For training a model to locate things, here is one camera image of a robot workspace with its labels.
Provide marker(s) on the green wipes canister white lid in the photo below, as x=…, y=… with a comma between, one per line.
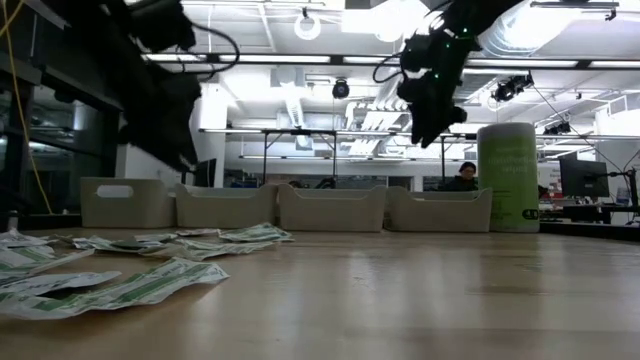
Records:
x=507, y=190

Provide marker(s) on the person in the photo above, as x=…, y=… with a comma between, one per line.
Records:
x=465, y=177
x=295, y=184
x=325, y=183

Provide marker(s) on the black ceiling camera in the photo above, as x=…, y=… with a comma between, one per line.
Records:
x=557, y=128
x=510, y=89
x=341, y=89

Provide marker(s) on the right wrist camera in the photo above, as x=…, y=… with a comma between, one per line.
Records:
x=417, y=52

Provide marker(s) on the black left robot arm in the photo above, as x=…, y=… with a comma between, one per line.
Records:
x=90, y=30

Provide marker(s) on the black background table frame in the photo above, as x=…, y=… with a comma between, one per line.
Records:
x=300, y=132

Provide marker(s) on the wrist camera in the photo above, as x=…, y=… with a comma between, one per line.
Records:
x=165, y=25
x=417, y=52

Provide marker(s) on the black computer monitor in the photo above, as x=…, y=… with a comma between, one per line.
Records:
x=584, y=177
x=206, y=172

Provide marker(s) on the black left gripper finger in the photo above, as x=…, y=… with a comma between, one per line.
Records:
x=170, y=145

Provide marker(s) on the white plastic bin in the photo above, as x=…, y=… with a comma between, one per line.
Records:
x=440, y=212
x=225, y=210
x=332, y=210
x=145, y=207

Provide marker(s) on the long ceiling light bar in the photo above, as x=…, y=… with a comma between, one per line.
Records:
x=275, y=58

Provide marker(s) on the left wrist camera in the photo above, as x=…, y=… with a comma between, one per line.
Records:
x=165, y=25

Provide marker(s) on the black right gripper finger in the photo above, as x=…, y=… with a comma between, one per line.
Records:
x=443, y=122
x=424, y=125

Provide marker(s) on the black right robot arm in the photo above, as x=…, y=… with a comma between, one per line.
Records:
x=480, y=15

